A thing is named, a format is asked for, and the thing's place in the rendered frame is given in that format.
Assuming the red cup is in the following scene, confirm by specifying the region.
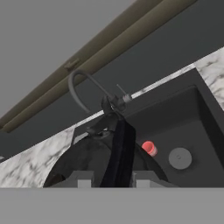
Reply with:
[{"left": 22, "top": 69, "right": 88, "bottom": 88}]
[{"left": 141, "top": 140, "right": 158, "bottom": 158}]

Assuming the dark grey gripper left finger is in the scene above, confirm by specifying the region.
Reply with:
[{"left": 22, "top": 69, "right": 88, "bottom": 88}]
[{"left": 50, "top": 170, "right": 95, "bottom": 188}]

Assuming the dark grey sink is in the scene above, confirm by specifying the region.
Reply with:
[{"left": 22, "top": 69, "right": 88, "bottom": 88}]
[{"left": 71, "top": 67, "right": 224, "bottom": 188}]

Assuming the black kettle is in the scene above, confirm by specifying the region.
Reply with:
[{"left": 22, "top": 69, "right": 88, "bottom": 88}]
[{"left": 43, "top": 114, "right": 170, "bottom": 188}]

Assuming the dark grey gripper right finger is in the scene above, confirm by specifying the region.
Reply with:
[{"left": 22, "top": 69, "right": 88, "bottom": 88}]
[{"left": 131, "top": 170, "right": 179, "bottom": 188}]

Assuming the grey round sink drain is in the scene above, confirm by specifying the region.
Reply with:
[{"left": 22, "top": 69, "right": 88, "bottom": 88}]
[{"left": 168, "top": 147, "right": 193, "bottom": 171}]

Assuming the grey curved tap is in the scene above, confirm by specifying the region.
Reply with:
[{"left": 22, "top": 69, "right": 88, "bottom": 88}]
[{"left": 67, "top": 70, "right": 133, "bottom": 118}]

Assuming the olive window latch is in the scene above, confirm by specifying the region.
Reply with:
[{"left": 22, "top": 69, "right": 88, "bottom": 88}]
[{"left": 64, "top": 58, "right": 81, "bottom": 71}]

